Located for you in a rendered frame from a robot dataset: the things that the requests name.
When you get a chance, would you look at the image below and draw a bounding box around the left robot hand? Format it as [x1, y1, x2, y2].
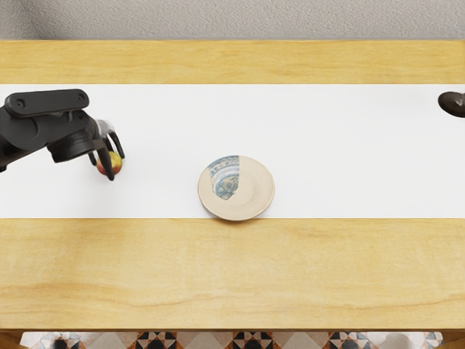
[87, 119, 127, 182]

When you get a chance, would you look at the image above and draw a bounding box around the red and yellow apple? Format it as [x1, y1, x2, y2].
[95, 151, 124, 177]

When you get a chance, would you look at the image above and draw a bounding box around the beige plate with blue pattern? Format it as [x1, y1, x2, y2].
[197, 154, 276, 221]

